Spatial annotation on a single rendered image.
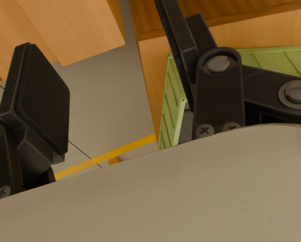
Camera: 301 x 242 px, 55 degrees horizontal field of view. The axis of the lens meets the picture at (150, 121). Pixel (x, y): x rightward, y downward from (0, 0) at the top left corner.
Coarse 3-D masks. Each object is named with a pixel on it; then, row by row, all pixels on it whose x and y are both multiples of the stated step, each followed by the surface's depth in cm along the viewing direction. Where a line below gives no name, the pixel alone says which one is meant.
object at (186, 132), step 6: (186, 114) 81; (192, 114) 82; (186, 120) 81; (192, 120) 81; (186, 126) 81; (192, 126) 81; (180, 132) 80; (186, 132) 80; (180, 138) 80; (186, 138) 80
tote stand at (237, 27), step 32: (128, 0) 131; (192, 0) 79; (224, 0) 77; (256, 0) 75; (288, 0) 73; (160, 32) 71; (224, 32) 72; (256, 32) 73; (288, 32) 75; (160, 64) 76; (160, 96) 85
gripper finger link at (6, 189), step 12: (0, 132) 9; (0, 144) 9; (12, 144) 9; (0, 156) 8; (12, 156) 8; (0, 168) 8; (12, 168) 8; (48, 168) 11; (0, 180) 8; (12, 180) 8; (48, 180) 10; (0, 192) 7; (12, 192) 7
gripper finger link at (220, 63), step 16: (224, 48) 8; (208, 64) 8; (224, 64) 8; (240, 64) 8; (208, 80) 8; (224, 80) 7; (240, 80) 7; (208, 96) 7; (224, 96) 7; (240, 96) 7; (208, 112) 7; (224, 112) 7; (240, 112) 7; (208, 128) 7; (224, 128) 7
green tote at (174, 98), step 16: (256, 48) 76; (272, 48) 77; (288, 48) 76; (256, 64) 72; (272, 64) 72; (288, 64) 72; (176, 80) 67; (176, 96) 68; (176, 112) 68; (160, 128) 93; (176, 128) 70; (160, 144) 98; (176, 144) 75
